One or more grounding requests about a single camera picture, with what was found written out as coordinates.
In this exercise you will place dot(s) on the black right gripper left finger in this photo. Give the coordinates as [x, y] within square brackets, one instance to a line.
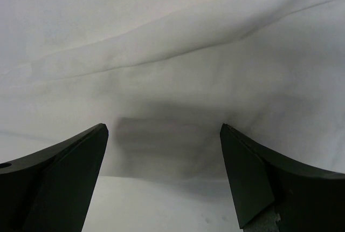
[51, 189]

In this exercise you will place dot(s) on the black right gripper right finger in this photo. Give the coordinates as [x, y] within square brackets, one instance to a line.
[272, 192]

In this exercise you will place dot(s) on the white green raglan t-shirt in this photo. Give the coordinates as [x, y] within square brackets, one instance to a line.
[164, 75]

